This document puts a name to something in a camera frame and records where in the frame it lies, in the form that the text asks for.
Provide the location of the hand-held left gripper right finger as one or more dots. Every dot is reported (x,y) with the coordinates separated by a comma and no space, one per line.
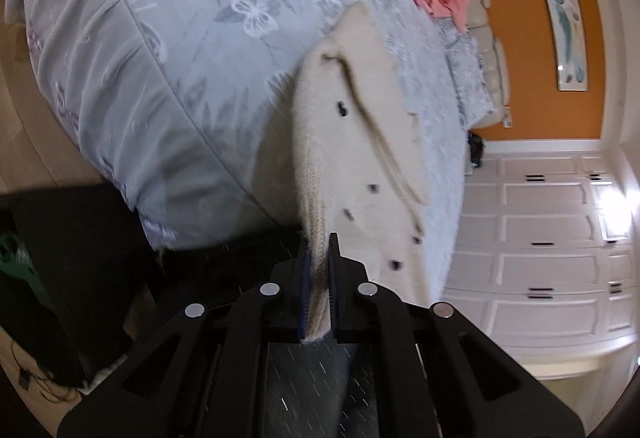
(334,303)

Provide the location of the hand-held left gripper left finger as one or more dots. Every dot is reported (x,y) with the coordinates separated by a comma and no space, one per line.
(303,303)

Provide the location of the cream knitted cardigan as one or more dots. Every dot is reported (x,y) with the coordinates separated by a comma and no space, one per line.
(360,168)

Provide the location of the dark object on nightstand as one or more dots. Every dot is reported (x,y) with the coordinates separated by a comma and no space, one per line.
(475,150)

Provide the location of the white panelled wardrobe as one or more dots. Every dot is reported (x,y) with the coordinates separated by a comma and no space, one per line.
(545,248)

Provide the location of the grey butterfly print bedspread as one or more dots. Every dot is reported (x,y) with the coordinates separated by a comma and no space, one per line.
(220,68)

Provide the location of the grey patterned pillow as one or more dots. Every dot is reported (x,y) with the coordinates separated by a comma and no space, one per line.
(467,73)

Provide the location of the cream padded headboard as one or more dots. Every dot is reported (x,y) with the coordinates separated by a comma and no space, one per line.
(480,18)

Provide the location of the framed wall painting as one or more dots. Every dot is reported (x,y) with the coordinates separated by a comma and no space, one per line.
(560,13)

